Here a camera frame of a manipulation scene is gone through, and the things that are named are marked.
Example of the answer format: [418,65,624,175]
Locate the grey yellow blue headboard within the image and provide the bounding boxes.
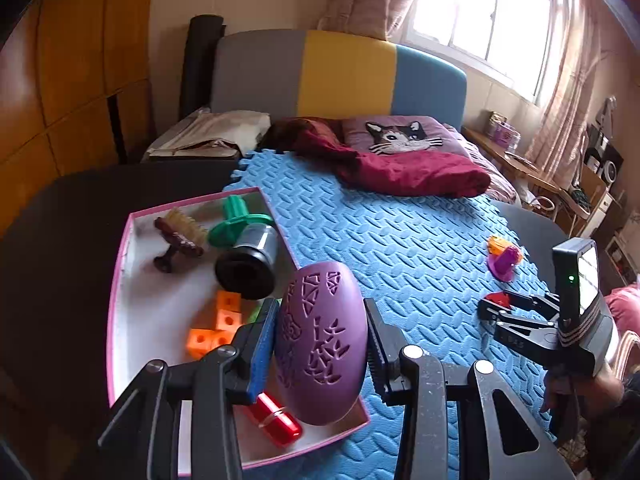
[210,29,468,131]

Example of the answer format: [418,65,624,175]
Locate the orange linked cubes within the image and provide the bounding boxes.
[186,290,242,359]

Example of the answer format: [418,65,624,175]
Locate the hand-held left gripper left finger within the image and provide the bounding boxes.
[97,297,281,480]

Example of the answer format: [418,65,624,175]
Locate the white and black speaker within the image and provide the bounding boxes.
[582,125,624,187]

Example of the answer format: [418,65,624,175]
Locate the maroon blanket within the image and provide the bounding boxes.
[295,117,492,198]

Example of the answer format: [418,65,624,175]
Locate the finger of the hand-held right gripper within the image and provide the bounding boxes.
[477,290,562,323]
[492,316,561,353]

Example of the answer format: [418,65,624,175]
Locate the purple egg-shaped shell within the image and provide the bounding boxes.
[274,260,370,427]

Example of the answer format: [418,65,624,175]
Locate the black rolled mat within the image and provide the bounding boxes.
[179,14,225,121]

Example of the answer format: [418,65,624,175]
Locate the pink striped bedding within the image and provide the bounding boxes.
[447,125,517,205]

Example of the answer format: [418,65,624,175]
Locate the dark reddish-brown cloth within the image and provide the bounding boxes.
[262,117,346,156]

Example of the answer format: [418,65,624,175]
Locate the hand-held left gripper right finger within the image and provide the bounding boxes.
[362,297,576,480]

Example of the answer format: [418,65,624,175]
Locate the brown bristle brush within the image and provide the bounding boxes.
[152,208,208,274]

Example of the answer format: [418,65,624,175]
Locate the magenta bumpy toy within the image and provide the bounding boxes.
[489,245,524,282]

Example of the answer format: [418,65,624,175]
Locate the wooden wardrobe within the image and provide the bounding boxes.
[0,0,156,241]

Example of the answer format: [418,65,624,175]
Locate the person's right hand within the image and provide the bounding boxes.
[542,365,626,443]

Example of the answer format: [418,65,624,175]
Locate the pink cat print pillow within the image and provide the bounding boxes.
[342,115,473,158]

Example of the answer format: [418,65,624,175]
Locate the black and silver cylinder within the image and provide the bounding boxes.
[215,224,280,298]

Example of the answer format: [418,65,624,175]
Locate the wooden desk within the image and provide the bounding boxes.
[462,125,563,198]

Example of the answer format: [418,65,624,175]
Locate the purple storage box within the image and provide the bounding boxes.
[482,111,521,148]

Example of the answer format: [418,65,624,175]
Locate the green plastic stamp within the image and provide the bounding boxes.
[207,195,275,248]

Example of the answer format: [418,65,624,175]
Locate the pink shallow box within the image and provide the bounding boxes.
[106,186,371,478]

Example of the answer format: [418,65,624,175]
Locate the beige chair frame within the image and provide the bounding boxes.
[612,332,640,377]

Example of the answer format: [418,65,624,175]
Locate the white crumpled bag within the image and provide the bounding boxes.
[142,109,272,162]

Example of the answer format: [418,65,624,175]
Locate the pink cushion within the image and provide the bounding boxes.
[605,284,640,333]

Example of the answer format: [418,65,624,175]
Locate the red lipstick tube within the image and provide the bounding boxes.
[247,391,304,446]

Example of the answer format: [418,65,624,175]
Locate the window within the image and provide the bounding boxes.
[400,0,566,106]

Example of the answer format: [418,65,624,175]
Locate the blue foam puzzle mat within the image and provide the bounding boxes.
[222,152,566,480]

